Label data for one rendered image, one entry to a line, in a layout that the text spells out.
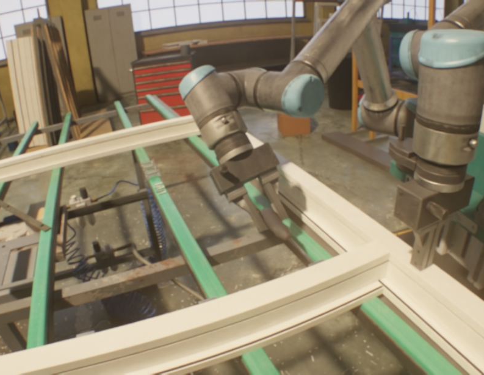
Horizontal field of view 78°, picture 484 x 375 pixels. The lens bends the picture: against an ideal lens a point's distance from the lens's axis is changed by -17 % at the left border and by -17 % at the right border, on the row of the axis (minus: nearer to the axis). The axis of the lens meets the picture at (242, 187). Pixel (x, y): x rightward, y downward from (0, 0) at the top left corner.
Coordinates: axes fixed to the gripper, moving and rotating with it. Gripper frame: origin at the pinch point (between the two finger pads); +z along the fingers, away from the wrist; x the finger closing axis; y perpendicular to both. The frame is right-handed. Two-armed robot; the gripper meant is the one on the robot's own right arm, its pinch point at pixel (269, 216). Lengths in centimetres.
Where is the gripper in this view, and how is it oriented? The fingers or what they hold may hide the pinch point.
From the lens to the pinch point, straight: 71.7
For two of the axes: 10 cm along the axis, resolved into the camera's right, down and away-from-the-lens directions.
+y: 1.3, -1.7, -9.8
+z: 4.6, 8.8, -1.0
